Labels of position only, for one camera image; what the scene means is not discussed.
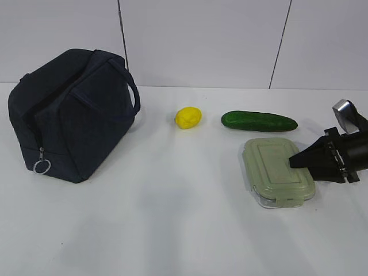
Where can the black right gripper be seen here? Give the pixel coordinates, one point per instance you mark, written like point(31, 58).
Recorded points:
point(327, 159)

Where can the green cucumber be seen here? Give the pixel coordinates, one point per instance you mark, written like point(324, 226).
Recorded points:
point(258, 121)

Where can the navy blue fabric lunch bag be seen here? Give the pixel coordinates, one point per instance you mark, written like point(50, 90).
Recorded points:
point(70, 114)

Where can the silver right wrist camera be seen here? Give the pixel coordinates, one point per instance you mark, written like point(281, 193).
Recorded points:
point(348, 117)

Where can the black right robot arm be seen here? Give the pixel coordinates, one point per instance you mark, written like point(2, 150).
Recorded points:
point(357, 149)

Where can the yellow lemon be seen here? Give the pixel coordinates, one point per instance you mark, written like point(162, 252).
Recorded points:
point(188, 117)

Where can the glass container with green lid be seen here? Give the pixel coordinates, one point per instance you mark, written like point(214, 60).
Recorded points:
point(271, 179)

